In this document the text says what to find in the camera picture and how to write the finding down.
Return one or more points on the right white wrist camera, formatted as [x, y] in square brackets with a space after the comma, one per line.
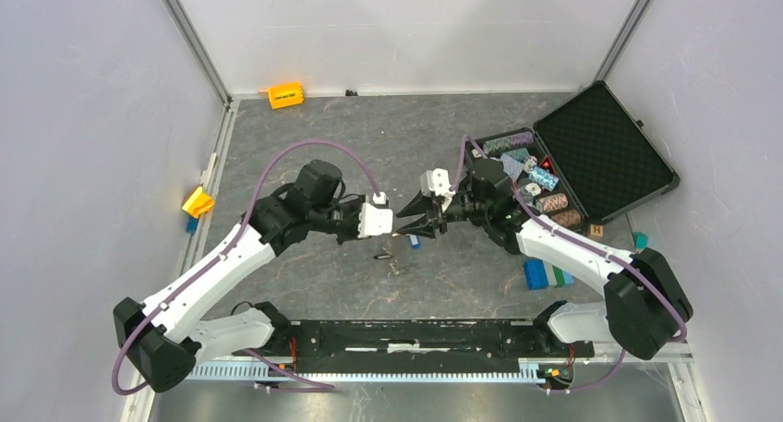
[436, 183]

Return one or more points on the small blue block at left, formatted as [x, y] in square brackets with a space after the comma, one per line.
[192, 225]

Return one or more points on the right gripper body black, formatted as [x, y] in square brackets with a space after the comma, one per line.
[459, 208]

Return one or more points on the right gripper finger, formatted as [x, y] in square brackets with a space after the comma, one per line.
[420, 206]
[423, 227]

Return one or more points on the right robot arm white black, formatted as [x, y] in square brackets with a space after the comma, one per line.
[642, 306]

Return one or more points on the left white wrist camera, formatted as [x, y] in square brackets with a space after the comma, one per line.
[375, 217]

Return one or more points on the black poker chip case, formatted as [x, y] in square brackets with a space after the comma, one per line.
[587, 162]

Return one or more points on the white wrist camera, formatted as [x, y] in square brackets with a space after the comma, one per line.
[375, 217]
[436, 183]

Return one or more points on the blue green white block stack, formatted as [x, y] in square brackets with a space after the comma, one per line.
[541, 275]

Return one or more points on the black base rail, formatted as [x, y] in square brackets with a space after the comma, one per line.
[418, 346]

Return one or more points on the small teal cube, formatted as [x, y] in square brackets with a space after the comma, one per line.
[640, 240]

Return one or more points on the small wooden letter cube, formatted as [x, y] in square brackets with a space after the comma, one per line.
[596, 230]

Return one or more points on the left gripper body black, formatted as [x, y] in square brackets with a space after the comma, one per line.
[346, 219]

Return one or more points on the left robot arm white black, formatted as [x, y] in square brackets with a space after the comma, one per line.
[163, 337]

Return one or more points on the orange box at back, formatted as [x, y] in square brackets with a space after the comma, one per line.
[285, 95]

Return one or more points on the yellow orange block at left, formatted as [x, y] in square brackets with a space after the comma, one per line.
[198, 202]

